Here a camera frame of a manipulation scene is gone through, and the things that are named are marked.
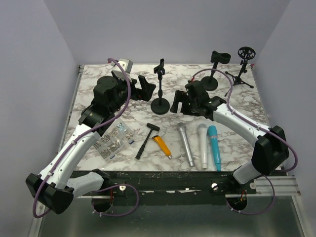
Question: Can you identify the grey microphone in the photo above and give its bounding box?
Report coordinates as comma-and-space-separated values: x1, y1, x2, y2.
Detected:
177, 122, 194, 167

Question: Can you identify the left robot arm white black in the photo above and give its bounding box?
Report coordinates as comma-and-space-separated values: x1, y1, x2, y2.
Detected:
26, 76, 156, 214

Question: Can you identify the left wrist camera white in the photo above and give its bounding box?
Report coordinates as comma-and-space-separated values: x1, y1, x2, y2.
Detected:
111, 58, 133, 82

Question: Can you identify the aluminium frame profile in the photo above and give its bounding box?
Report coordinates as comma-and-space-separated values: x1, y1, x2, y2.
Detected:
254, 176, 301, 197

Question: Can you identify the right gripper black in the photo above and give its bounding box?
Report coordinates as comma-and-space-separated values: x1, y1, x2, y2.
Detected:
171, 89, 199, 117

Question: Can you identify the orange utility knife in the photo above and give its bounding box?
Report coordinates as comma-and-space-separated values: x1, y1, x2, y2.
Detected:
152, 135, 172, 159

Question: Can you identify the black hammer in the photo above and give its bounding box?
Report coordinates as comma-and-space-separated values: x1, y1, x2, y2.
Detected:
135, 123, 160, 159

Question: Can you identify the white microphone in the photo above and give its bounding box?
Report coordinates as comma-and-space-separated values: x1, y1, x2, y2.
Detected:
198, 123, 208, 169

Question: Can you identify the blue microphone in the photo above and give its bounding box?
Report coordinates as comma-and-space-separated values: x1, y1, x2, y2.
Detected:
208, 125, 221, 172

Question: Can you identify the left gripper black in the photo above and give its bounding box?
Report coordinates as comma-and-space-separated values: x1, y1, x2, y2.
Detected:
110, 75, 156, 114

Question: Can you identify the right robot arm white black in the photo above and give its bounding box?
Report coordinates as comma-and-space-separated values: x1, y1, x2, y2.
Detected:
170, 81, 289, 194

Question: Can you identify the black tripod shock-mount stand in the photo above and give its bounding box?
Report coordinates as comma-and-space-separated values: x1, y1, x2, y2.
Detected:
225, 46, 256, 88

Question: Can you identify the black front mounting rail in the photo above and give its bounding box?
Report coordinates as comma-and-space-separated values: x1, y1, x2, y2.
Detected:
88, 171, 256, 206

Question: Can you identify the clear plastic screw box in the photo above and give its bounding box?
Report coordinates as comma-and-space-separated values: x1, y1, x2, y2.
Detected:
93, 119, 135, 159

